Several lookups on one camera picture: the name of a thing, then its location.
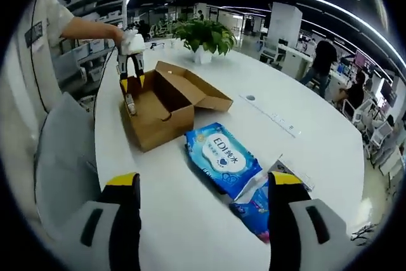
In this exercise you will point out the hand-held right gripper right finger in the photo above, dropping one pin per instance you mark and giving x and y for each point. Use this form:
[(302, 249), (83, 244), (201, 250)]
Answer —
[(282, 220)]

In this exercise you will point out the blue wet wipes pack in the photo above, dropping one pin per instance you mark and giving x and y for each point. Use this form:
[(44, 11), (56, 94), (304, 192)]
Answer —
[(222, 156)]

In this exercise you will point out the table socket strip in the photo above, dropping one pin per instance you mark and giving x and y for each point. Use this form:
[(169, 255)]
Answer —
[(280, 120)]

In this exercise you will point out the potted green plant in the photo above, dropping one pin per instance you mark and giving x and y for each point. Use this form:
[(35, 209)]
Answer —
[(206, 36)]

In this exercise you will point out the grey chair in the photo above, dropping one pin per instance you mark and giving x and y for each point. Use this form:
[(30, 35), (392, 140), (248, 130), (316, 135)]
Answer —
[(66, 163)]

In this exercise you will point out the white storage shelf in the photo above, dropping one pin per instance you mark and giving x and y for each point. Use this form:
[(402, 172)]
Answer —
[(89, 50)]

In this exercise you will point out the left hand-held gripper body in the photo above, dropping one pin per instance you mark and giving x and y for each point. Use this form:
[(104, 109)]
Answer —
[(133, 45)]

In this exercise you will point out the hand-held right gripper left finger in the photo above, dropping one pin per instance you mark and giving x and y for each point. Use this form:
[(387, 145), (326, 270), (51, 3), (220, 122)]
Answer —
[(127, 226)]

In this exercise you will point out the person's left hand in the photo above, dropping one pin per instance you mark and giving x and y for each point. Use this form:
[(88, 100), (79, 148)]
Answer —
[(116, 33)]

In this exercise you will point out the white plastic bottle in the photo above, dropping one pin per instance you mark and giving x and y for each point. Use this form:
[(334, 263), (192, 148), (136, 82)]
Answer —
[(131, 104)]

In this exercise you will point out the blue pink soft pack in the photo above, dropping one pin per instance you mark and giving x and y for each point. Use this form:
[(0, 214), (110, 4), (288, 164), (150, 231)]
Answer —
[(253, 214)]

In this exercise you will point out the brown cardboard shoe box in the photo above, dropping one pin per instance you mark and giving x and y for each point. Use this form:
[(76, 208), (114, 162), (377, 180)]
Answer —
[(177, 115)]

